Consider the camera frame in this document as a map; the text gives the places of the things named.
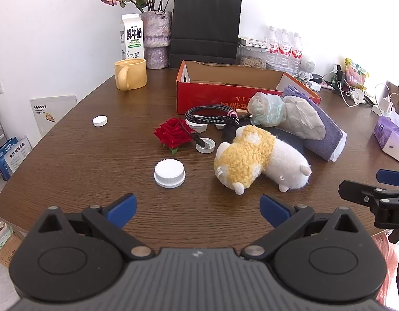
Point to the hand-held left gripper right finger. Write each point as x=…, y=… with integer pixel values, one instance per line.
x=274, y=212

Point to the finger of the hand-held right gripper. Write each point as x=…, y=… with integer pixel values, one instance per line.
x=358, y=192
x=393, y=178

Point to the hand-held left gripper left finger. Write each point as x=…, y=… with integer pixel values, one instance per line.
x=121, y=210

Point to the large white ridged lid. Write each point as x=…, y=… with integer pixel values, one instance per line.
x=169, y=173

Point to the yellow white plush toy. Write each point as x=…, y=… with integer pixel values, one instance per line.
x=248, y=155

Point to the purple cloth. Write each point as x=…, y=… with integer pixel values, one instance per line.
x=330, y=129

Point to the red rose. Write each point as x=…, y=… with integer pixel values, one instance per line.
x=172, y=134

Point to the white bottle cap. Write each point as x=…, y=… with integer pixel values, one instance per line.
x=197, y=127
x=220, y=125
x=99, y=121
x=206, y=147

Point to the translucent cotton swab pouch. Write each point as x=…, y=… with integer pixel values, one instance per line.
x=303, y=118

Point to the iridescent plastic bag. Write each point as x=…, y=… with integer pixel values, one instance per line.
x=266, y=108

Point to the red cardboard box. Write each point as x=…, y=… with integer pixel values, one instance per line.
x=212, y=97

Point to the person's pink clothing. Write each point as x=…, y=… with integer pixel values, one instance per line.
x=385, y=256

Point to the purple tissue pack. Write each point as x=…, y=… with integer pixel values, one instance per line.
x=392, y=136

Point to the yellow snack packet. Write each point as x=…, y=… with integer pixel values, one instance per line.
x=356, y=74

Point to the small pink case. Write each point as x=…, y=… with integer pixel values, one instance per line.
x=327, y=85

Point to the black phone stand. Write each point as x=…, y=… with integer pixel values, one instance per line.
x=340, y=77

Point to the white power adapter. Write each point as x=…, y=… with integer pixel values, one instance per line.
x=313, y=86

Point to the small green bottle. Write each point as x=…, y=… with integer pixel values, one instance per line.
x=334, y=77

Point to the white booklet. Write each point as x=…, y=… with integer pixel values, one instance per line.
x=53, y=113

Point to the brown cardboard carton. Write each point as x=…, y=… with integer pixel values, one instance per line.
x=6, y=246

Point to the black power adapter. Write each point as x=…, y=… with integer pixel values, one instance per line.
x=317, y=78

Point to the blue brochures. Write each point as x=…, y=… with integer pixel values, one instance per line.
x=8, y=157

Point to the yellow mug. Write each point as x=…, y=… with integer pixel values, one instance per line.
x=133, y=74

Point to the white robot speaker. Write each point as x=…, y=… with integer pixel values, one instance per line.
x=308, y=64

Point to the clear seed container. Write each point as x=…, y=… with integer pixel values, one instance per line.
x=251, y=61

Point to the clear water bottle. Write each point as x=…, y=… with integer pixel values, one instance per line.
x=296, y=51
x=285, y=50
x=273, y=48

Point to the small white box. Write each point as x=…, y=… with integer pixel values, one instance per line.
x=253, y=45

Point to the white green milk carton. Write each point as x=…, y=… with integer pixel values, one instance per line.
x=132, y=39

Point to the purple textured vase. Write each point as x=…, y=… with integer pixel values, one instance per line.
x=155, y=29

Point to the black paper bag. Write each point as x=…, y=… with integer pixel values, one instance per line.
x=206, y=26

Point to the white wall charger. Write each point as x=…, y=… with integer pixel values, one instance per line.
x=385, y=105

